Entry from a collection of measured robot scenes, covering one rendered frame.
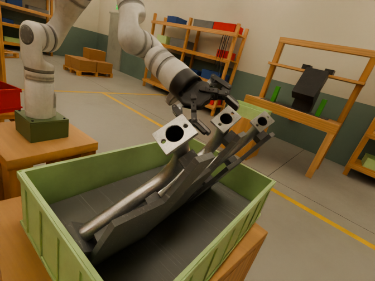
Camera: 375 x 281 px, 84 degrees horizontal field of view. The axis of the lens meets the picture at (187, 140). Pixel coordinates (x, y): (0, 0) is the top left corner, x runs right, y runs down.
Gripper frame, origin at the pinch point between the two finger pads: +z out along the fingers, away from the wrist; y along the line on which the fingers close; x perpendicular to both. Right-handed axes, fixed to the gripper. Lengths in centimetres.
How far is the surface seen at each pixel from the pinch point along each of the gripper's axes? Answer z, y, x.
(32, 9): -860, 38, 464
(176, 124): 0.1, -12.6, -15.4
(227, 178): 9.4, 1.6, 40.8
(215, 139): 1.0, -2.3, 6.5
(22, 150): -45, -47, 25
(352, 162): 133, 257, 322
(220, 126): 1.7, -2.7, -2.6
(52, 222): -5.2, -38.0, -3.5
